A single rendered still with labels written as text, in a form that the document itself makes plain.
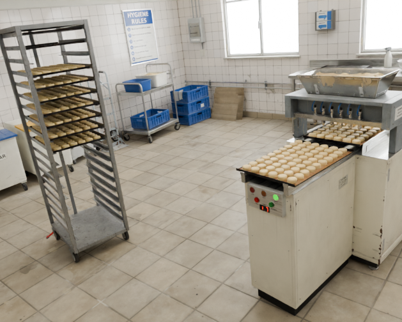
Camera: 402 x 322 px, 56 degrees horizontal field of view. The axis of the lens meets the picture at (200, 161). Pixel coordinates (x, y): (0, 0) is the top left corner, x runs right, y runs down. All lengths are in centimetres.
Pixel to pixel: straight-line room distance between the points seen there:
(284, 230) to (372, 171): 73
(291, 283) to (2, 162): 360
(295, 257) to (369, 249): 74
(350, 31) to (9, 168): 477
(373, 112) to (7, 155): 389
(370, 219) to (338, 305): 58
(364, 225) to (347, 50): 359
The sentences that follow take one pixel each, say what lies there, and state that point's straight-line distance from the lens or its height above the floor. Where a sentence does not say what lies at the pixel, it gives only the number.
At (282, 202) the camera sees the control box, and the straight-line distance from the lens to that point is 204.
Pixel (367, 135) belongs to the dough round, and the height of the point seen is 92.
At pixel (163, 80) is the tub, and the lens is 624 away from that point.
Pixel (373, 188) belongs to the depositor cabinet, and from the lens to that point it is 260.
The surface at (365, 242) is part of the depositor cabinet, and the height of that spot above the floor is 22.
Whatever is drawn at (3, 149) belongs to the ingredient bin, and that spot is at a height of 58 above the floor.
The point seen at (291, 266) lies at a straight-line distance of 226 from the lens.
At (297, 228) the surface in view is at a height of 62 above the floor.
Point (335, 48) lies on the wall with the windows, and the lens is 596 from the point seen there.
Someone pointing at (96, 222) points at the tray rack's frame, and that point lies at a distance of 351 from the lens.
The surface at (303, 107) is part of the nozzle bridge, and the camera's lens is 276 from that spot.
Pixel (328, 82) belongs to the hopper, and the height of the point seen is 127.
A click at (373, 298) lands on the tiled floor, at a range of 272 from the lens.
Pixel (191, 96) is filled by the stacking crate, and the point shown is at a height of 50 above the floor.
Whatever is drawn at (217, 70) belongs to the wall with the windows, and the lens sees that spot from 707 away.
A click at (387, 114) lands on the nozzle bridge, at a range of 241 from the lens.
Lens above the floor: 174
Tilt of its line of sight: 21 degrees down
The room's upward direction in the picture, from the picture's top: 6 degrees counter-clockwise
